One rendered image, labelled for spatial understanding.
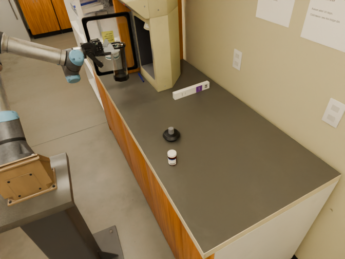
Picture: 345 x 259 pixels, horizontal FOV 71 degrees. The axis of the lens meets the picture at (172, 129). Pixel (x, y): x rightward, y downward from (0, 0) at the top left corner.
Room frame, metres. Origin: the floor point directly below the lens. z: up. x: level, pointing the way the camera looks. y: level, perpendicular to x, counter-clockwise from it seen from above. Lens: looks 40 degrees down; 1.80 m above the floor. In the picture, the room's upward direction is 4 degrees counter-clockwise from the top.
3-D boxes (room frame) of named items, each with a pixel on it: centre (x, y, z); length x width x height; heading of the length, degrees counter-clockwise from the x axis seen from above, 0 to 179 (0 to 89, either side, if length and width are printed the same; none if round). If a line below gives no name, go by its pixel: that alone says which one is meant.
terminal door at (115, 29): (1.66, 0.37, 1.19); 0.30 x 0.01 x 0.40; 105
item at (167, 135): (0.96, 0.01, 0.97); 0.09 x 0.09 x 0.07
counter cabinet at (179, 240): (1.44, 0.01, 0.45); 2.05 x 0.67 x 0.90; 24
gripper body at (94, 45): (1.42, 0.43, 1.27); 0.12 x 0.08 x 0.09; 114
